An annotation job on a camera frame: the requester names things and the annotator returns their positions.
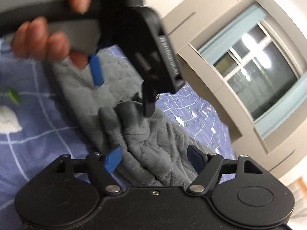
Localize grey fleece pants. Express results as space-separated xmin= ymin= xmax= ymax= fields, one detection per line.
xmin=43 ymin=49 xmax=210 ymax=186

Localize person's left hand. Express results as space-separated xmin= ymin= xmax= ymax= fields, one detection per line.
xmin=12 ymin=0 xmax=92 ymax=69

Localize left blue curtain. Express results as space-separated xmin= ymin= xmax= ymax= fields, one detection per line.
xmin=198 ymin=3 xmax=268 ymax=64

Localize blue curtain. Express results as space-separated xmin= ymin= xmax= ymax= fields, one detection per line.
xmin=254 ymin=72 xmax=307 ymax=139
xmin=198 ymin=3 xmax=268 ymax=64

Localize beige built-in wardrobe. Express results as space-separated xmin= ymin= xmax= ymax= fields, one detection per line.
xmin=147 ymin=0 xmax=306 ymax=184

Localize blue floral checked quilt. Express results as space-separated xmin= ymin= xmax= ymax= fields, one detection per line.
xmin=1 ymin=40 xmax=235 ymax=229

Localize right blue curtain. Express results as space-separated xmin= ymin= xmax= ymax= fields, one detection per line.
xmin=254 ymin=72 xmax=307 ymax=139

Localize window with white frame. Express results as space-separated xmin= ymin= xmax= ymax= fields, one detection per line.
xmin=213 ymin=23 xmax=298 ymax=120

